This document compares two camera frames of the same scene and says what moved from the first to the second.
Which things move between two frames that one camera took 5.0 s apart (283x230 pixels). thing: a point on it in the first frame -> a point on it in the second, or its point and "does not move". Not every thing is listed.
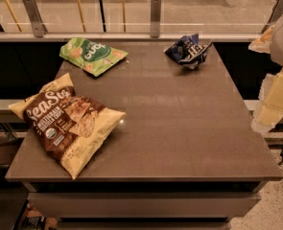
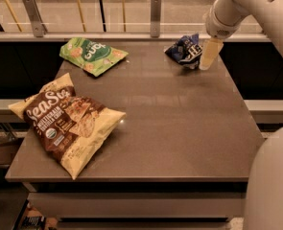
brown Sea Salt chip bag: [70, 126] does not move
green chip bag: [90, 56] does not move
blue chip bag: [188, 51] does not move
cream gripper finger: [276, 98] -> [211, 48]
